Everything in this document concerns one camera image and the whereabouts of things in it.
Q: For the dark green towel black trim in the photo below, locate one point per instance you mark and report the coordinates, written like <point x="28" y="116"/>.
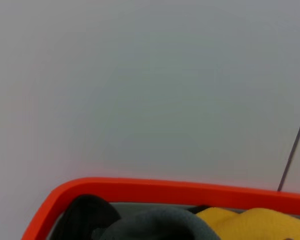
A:
<point x="160" y="222"/>

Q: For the grey perforated storage box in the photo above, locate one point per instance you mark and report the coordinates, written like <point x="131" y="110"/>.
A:
<point x="140" y="190"/>

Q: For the yellow towel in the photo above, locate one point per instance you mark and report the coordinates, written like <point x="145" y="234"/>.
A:
<point x="252" y="225"/>

